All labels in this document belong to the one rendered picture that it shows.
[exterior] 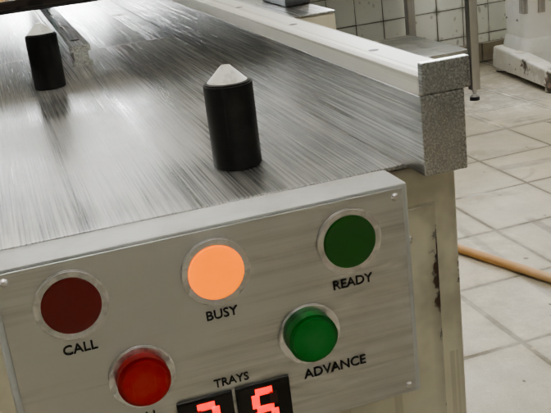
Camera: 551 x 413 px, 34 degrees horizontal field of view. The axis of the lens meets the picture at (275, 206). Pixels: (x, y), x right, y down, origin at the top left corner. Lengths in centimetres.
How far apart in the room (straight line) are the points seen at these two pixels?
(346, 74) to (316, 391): 21
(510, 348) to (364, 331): 154
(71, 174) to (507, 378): 145
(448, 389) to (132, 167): 26
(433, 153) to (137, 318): 19
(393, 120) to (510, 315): 168
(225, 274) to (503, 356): 158
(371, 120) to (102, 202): 18
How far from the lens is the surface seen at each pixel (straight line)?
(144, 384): 52
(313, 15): 127
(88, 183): 61
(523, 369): 201
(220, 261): 51
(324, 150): 61
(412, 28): 468
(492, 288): 236
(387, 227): 54
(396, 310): 56
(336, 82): 65
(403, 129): 56
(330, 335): 54
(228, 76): 58
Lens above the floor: 101
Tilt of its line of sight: 19 degrees down
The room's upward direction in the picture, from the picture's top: 7 degrees counter-clockwise
